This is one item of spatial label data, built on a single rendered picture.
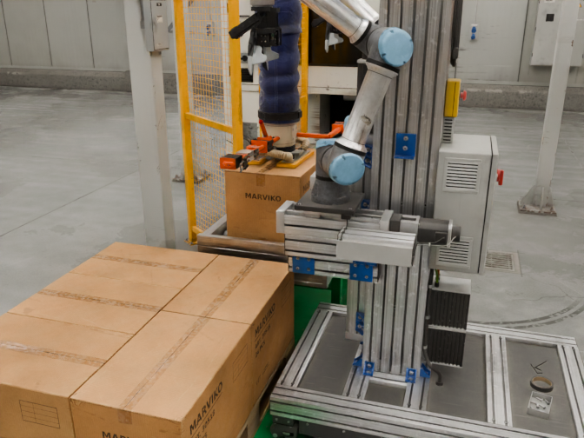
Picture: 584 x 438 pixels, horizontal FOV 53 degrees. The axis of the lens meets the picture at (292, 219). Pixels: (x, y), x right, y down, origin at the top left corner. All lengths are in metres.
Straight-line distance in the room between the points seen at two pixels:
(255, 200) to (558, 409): 1.63
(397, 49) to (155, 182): 2.33
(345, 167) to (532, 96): 9.51
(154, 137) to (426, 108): 2.10
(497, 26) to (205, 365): 9.89
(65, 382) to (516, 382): 1.81
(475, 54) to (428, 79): 9.21
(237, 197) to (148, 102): 1.11
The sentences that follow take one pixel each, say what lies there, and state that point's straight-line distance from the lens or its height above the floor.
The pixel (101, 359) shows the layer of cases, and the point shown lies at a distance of 2.22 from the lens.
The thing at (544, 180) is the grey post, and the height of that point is 0.29.
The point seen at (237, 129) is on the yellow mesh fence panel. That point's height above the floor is 1.01.
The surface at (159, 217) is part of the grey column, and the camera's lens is 3.99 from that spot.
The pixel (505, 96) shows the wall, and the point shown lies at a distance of 11.32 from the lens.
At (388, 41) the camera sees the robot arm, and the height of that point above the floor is 1.62.
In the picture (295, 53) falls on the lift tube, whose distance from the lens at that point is 3.00.
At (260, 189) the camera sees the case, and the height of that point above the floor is 0.87.
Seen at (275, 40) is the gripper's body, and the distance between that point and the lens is 1.85.
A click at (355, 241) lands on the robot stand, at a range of 2.05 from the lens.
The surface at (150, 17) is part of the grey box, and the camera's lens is 3.68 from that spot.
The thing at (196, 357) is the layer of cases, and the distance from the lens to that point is 2.15.
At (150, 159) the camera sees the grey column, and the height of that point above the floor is 0.79.
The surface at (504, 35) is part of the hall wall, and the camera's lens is 11.37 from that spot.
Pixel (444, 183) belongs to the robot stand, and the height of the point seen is 1.11.
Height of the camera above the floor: 1.72
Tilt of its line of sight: 20 degrees down
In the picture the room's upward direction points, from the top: straight up
